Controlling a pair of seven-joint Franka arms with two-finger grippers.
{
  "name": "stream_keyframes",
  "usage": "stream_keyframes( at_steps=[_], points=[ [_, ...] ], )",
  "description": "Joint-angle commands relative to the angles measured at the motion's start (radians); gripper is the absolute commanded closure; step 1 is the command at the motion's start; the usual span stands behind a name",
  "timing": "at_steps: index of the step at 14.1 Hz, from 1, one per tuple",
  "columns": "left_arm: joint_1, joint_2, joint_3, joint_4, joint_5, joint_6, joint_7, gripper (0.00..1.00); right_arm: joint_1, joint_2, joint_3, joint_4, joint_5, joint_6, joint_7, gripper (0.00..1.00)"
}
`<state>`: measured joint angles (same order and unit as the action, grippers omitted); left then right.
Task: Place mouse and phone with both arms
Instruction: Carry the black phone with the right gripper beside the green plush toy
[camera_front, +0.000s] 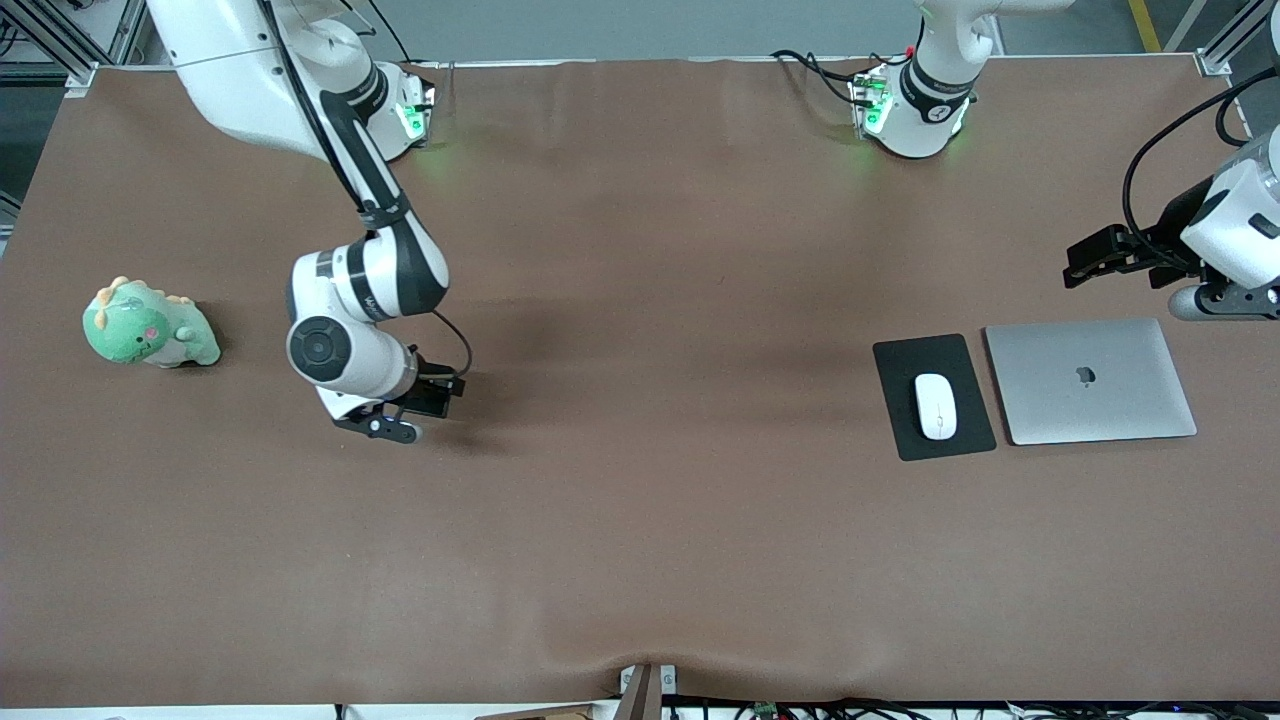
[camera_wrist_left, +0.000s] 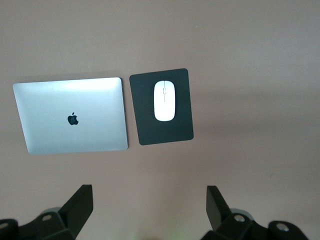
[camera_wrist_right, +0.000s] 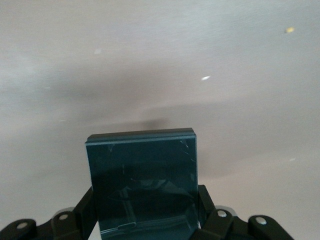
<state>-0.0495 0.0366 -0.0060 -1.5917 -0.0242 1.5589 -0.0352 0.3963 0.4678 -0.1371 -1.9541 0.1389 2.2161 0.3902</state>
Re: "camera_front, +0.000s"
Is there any white computer mouse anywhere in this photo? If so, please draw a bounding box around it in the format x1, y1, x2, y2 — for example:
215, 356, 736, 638
914, 373, 958, 441

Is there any black mouse pad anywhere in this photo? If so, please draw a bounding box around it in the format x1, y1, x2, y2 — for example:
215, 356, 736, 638
872, 333, 998, 462

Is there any silver closed laptop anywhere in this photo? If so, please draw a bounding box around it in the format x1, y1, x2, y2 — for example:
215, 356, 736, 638
983, 317, 1199, 447

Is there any green dinosaur plush toy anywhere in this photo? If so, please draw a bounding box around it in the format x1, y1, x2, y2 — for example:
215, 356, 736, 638
82, 276, 222, 369

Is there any aluminium frame profile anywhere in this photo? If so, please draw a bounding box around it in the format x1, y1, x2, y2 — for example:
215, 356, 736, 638
1195, 0, 1280, 77
0, 0, 151, 96

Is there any black power cable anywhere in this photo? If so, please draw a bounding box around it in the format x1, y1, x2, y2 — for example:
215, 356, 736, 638
374, 0, 423, 65
768, 48, 883, 109

